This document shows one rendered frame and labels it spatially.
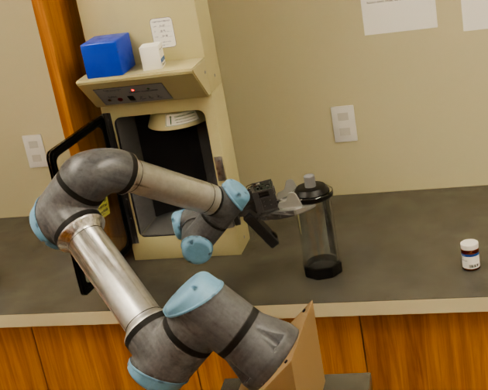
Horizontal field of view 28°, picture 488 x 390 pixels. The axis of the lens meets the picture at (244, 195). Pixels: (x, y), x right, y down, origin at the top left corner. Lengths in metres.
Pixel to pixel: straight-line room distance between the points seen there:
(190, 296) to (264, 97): 1.27
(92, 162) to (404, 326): 0.88
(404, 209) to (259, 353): 1.12
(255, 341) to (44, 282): 1.10
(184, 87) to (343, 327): 0.73
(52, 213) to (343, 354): 0.84
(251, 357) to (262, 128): 1.30
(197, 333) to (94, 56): 0.93
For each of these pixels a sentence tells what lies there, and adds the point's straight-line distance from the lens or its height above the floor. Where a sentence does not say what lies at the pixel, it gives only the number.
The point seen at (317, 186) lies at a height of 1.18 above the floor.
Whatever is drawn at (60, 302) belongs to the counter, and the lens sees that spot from 2.69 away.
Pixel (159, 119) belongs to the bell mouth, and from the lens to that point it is 2.66.
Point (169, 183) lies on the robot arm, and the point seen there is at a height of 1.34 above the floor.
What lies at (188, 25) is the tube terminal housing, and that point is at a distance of 2.53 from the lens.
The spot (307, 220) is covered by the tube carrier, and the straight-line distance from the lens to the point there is 2.44.
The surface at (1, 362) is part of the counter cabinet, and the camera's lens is 2.83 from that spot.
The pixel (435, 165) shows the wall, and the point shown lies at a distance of 2.99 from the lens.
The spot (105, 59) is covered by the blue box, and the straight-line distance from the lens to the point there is 2.51.
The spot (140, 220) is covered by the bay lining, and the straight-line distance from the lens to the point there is 2.78.
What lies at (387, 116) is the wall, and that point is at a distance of 2.95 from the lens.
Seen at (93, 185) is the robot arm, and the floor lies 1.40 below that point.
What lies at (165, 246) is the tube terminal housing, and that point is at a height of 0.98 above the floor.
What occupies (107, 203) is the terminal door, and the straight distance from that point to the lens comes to 2.66.
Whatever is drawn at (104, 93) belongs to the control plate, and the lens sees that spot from 2.57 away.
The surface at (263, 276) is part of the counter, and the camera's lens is 2.57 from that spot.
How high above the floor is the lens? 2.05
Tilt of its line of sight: 21 degrees down
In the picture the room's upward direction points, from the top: 10 degrees counter-clockwise
